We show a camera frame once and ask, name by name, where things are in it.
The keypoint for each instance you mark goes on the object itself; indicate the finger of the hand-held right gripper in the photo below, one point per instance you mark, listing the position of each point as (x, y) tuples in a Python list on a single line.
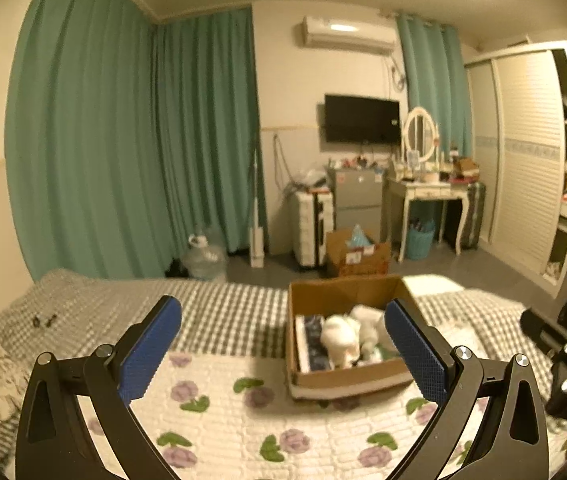
[(543, 327)]

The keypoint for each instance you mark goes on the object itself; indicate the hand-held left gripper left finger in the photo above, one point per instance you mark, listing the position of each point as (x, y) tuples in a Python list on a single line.
[(151, 355)]

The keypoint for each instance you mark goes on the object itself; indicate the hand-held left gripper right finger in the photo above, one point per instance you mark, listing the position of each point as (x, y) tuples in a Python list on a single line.
[(418, 355)]

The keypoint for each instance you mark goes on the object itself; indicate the white plush toy green bow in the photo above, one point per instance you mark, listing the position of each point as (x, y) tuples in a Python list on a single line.
[(341, 340)]

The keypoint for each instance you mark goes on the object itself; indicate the large cardboard box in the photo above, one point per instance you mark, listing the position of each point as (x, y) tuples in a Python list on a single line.
[(343, 382)]

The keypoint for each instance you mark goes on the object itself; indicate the clear water jug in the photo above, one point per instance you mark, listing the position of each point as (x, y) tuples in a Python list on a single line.
[(204, 260)]

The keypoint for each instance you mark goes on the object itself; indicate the small dark metal clips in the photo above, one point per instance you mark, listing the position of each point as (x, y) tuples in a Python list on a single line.
[(46, 320)]

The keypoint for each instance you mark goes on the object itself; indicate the small brown cardboard box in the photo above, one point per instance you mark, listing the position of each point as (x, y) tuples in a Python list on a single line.
[(358, 260)]

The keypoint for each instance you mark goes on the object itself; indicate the blue plastic basket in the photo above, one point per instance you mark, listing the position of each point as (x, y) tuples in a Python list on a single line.
[(421, 242)]

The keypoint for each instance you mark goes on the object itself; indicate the white floral quilt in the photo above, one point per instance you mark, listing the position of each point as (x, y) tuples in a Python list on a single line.
[(243, 435)]

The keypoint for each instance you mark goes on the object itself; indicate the dark checked suitcase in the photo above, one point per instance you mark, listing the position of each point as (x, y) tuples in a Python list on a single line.
[(474, 215)]

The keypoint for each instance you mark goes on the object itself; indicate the white sliding-door wardrobe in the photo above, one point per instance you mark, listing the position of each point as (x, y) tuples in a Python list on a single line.
[(523, 160)]

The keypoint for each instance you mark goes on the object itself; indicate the white dressing table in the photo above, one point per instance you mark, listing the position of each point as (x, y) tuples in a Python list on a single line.
[(426, 191)]

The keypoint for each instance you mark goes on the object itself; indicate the grey mini fridge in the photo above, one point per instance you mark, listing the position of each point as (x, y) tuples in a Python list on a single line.
[(358, 200)]

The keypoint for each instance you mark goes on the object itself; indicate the white ribbed suitcase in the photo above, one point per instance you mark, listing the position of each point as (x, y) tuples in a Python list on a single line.
[(313, 225)]

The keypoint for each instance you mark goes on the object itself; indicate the clear plastic bag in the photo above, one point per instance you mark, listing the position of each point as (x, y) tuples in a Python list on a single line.
[(309, 181)]

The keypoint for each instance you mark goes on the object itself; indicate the white oval vanity mirror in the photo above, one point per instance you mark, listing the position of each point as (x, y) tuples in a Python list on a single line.
[(419, 132)]

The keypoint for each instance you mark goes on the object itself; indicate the wide green curtain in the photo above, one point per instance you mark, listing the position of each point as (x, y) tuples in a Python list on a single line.
[(83, 135)]

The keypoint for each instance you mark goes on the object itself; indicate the narrow green curtain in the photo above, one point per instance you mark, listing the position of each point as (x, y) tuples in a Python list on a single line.
[(433, 85)]

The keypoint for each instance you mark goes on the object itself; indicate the white air conditioner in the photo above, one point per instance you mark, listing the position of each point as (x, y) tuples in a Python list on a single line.
[(348, 33)]

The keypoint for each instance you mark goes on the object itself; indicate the black wall television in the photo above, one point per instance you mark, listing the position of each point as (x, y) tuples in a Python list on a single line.
[(362, 118)]

